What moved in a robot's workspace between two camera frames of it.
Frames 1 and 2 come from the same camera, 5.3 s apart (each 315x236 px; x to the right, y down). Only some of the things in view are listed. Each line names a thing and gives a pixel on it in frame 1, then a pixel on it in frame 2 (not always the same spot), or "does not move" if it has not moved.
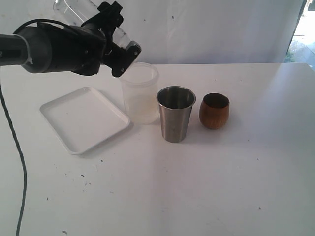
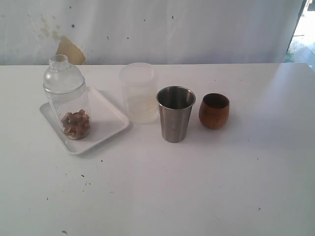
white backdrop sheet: x=183 y=32 does not move
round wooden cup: x=214 y=110 does not move
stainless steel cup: x=176 y=103 does not move
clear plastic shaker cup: x=77 y=12 -> x=73 y=111
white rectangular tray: x=83 y=119 does not move
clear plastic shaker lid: x=121 y=39 -> x=61 y=77
